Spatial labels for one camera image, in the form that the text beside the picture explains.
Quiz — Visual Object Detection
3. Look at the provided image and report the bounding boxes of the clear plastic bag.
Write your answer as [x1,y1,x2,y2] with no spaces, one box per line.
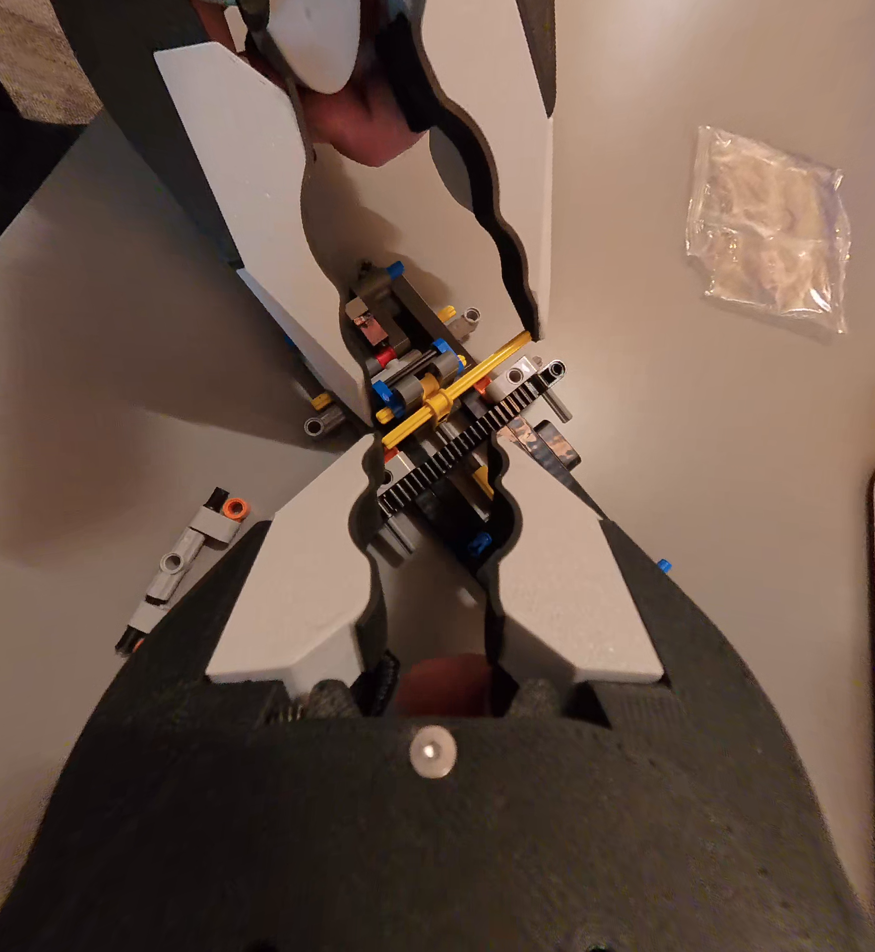
[685,125,853,336]

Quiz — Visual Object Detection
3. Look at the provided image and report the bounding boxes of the person's left hand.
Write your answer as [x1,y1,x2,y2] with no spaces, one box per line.
[310,76,416,168]

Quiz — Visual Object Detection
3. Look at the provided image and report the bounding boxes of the multicoloured lego assembly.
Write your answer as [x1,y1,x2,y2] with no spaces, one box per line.
[304,259,581,572]

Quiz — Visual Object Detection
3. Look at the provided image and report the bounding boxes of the grey textured fabric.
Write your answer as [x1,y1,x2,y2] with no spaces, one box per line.
[0,0,105,126]

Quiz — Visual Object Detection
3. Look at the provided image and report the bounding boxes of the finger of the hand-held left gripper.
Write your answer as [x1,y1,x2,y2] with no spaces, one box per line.
[153,41,377,428]
[408,0,556,339]

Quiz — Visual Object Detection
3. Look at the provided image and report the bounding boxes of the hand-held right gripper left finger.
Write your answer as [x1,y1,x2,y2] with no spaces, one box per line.
[205,435,385,685]

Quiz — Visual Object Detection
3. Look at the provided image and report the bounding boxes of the small grey orange lego subassembly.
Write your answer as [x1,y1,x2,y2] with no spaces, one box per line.
[114,487,251,657]

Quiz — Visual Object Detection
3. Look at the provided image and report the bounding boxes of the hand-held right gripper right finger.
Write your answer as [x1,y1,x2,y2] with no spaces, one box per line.
[477,437,667,685]

